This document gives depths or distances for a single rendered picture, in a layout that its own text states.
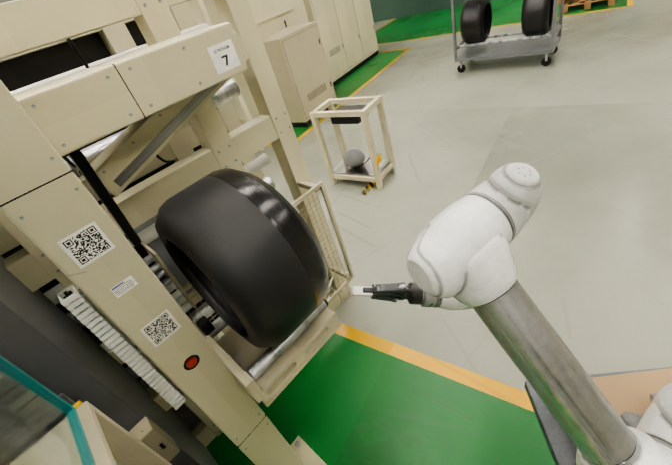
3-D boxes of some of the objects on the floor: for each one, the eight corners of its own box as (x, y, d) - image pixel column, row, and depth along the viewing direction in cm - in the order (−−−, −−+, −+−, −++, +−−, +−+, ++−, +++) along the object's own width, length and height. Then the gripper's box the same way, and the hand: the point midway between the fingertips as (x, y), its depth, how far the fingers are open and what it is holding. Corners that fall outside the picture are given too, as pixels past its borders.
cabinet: (308, 127, 528) (279, 39, 458) (281, 127, 559) (250, 44, 489) (338, 102, 583) (317, 20, 513) (312, 104, 614) (288, 26, 544)
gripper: (428, 297, 113) (355, 294, 110) (415, 310, 124) (348, 308, 121) (425, 275, 117) (354, 272, 114) (413, 290, 128) (348, 287, 125)
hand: (361, 291), depth 118 cm, fingers closed
